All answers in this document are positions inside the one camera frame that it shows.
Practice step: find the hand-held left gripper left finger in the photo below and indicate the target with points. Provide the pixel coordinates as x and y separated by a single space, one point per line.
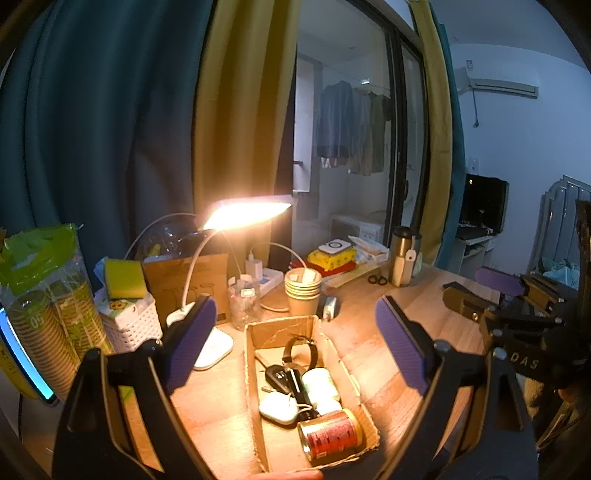
189 346

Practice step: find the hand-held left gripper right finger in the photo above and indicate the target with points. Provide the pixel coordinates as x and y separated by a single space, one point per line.
401 346

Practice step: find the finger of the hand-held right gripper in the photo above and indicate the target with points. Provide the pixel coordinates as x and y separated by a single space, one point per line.
498 281
471 300

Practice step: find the cardboard box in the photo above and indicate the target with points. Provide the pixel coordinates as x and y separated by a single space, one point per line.
272 332

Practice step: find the black car key with keyring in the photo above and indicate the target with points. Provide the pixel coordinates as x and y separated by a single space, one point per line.
277 376

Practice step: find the black flashlight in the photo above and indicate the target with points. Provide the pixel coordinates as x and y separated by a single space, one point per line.
302 394

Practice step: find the red can with yellow lid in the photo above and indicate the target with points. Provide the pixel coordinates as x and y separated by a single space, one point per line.
330 438

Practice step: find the person's left hand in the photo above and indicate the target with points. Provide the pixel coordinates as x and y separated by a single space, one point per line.
286 476

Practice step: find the white television stand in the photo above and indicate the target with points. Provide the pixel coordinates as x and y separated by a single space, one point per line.
473 249

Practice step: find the white woven basket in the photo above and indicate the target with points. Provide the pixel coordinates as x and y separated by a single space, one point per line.
134 330

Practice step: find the pale plastic bag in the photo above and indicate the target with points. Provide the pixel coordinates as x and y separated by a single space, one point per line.
558 274

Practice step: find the brown lamp carton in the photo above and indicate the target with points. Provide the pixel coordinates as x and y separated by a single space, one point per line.
175 281

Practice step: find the clear plastic container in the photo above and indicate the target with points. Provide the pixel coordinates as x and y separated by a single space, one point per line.
244 304

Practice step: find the black scissors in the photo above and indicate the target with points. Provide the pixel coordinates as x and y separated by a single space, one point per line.
377 279

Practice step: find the white printed pack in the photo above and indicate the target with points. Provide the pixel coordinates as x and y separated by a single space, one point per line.
122 308

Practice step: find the steel tumbler with tag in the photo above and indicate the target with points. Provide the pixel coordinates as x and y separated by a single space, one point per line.
404 258

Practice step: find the black television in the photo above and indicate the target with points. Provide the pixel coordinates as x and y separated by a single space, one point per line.
485 203

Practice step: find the white charger adapter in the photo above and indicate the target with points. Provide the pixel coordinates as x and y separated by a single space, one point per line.
330 309

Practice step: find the tan flat envelope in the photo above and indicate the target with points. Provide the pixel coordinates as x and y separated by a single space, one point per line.
358 277

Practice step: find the grey padded headboard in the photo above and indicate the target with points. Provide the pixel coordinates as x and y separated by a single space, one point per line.
561 217

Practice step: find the yellow green sponge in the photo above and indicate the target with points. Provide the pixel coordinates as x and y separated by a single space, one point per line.
123 279

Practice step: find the white paper packet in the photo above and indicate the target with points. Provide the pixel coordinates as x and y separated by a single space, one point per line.
371 249

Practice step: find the white power strip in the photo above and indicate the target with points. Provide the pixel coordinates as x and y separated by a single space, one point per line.
270 281

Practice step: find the teal curtain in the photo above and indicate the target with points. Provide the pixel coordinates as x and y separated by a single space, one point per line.
458 184
101 115

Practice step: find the stack of brown paper cups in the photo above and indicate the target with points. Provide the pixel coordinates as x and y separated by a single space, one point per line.
302 300

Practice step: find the white flat round-marked device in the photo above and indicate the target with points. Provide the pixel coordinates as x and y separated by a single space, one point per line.
336 247

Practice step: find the white appliance outside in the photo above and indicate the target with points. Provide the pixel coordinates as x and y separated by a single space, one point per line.
358 230

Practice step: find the bagged stack of paper cups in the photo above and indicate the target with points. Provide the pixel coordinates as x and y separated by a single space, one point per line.
51 314

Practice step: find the white desk lamp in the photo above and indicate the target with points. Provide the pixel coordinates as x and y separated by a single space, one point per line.
249 212

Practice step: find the yellow curtain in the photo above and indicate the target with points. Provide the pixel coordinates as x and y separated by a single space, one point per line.
249 92
436 138

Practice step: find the device with lit screen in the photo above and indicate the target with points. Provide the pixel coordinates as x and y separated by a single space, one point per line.
27 369

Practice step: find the hanging olive shirt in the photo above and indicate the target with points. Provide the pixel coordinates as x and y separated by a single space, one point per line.
381 134

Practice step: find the white air conditioner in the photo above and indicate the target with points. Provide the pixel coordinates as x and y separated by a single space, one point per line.
503 85

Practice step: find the hanging pale shirt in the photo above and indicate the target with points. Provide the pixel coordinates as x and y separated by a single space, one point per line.
362 134

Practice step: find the hanging grey jacket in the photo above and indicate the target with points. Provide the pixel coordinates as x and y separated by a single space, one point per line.
336 120

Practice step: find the white wall socket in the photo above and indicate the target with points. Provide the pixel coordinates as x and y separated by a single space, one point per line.
474 165

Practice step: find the black sliding door frame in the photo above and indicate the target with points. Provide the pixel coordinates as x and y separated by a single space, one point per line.
397 152

